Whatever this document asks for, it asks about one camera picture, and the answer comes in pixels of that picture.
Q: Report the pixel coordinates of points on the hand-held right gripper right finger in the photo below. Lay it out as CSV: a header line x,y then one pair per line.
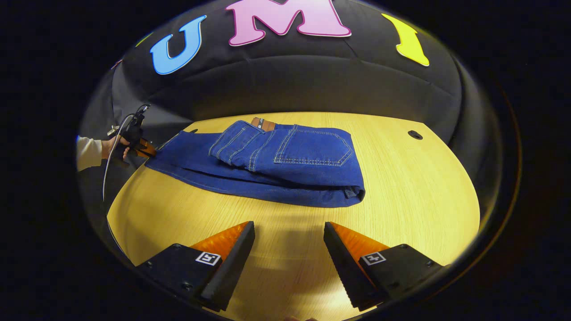
x,y
348,272

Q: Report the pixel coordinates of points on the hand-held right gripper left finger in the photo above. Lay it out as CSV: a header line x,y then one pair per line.
x,y
227,272

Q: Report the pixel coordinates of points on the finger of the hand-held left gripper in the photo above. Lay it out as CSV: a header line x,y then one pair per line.
x,y
147,148

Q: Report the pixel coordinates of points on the blue jeans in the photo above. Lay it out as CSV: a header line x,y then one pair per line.
x,y
303,151

